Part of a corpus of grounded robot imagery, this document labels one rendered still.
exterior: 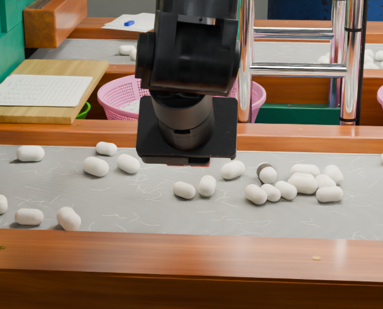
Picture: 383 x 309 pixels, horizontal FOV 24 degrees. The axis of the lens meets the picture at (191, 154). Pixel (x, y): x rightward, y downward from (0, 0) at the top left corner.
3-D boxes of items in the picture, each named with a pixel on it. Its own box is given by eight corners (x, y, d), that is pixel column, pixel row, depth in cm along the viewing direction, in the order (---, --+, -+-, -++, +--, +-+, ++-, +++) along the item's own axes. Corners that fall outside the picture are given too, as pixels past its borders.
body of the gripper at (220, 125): (142, 102, 94) (133, 71, 88) (238, 104, 94) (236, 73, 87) (137, 159, 92) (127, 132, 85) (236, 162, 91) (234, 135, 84)
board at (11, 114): (72, 124, 127) (71, 116, 126) (-32, 122, 128) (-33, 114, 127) (108, 67, 158) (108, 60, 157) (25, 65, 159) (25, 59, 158)
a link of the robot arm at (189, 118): (144, 105, 80) (208, 105, 79) (149, 36, 82) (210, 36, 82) (152, 133, 86) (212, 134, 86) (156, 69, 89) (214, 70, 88)
